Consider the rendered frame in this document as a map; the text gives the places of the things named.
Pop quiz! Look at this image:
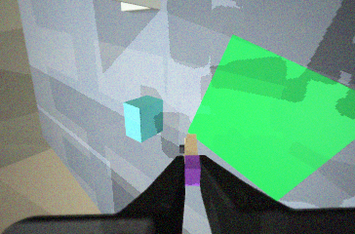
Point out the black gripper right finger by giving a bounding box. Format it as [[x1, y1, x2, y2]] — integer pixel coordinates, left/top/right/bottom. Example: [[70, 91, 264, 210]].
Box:
[[199, 155, 355, 234]]

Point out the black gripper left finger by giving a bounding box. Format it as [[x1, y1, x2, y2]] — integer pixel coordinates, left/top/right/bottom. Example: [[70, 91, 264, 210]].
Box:
[[2, 156, 185, 234]]

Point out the green square mat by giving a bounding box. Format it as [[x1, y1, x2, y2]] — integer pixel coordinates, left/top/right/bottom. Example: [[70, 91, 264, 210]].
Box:
[[188, 34, 355, 201]]

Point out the teal block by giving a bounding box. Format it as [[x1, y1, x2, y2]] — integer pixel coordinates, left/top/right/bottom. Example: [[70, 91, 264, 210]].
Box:
[[123, 96, 163, 142]]

